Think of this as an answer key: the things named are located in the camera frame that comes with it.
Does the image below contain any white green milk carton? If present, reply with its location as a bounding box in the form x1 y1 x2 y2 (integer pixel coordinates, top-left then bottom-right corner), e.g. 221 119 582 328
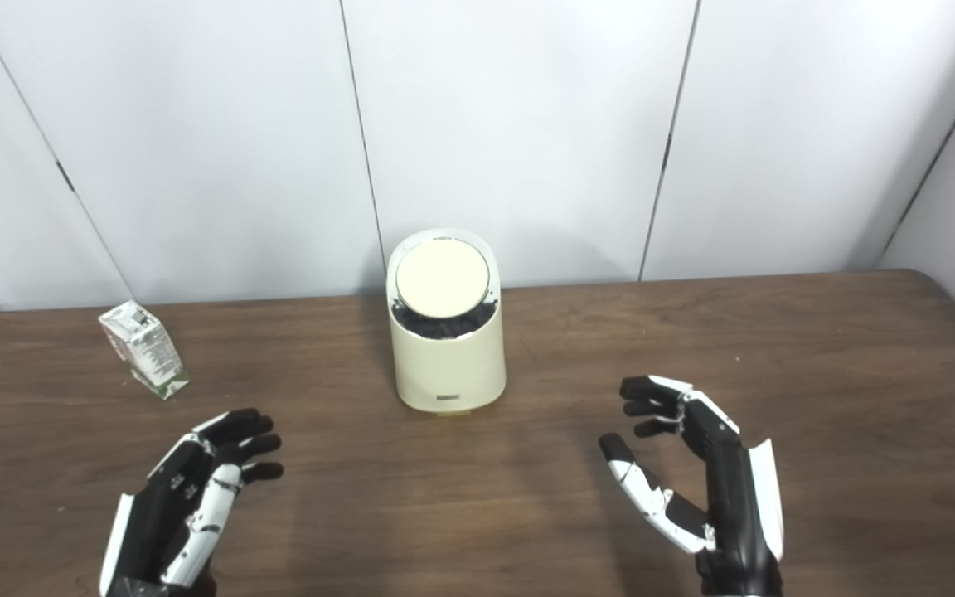
98 300 191 400

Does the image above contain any cream round bin lid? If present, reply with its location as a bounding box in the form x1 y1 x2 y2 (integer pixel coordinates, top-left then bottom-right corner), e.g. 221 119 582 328
395 237 492 318

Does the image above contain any black bin liner bag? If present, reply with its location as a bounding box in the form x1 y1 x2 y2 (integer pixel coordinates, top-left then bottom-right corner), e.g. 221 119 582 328
391 286 500 339

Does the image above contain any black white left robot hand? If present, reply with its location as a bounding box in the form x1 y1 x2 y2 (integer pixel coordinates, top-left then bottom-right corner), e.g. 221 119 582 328
99 407 284 597

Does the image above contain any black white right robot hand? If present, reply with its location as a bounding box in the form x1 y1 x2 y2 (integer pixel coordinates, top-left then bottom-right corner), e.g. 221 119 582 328
598 375 785 597

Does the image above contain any cream-colored round bin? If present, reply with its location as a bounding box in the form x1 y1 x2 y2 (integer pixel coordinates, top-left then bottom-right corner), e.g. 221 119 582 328
385 229 507 414

